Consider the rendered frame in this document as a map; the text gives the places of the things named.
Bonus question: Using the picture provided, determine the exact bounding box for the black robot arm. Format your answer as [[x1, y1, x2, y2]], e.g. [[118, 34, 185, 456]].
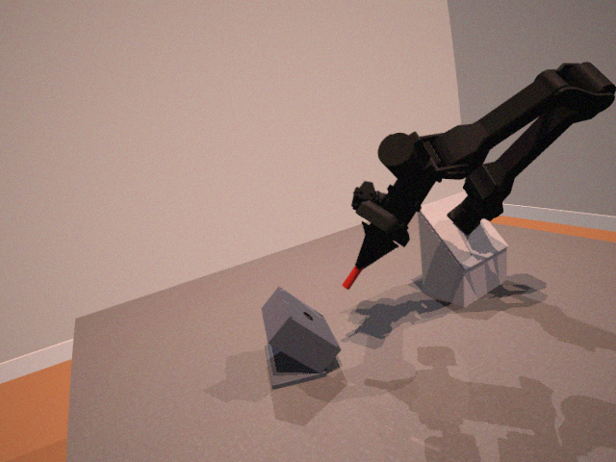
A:
[[378, 62, 616, 236]]

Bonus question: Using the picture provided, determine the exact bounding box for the grey sloped panel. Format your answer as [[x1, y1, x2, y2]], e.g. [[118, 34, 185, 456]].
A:
[[262, 287, 341, 390]]

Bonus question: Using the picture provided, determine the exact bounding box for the dark red peg with grey band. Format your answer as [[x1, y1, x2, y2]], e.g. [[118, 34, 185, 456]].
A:
[[343, 267, 364, 289]]

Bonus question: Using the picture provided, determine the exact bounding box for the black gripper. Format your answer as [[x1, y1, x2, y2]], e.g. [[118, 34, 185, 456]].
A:
[[355, 182, 424, 269]]

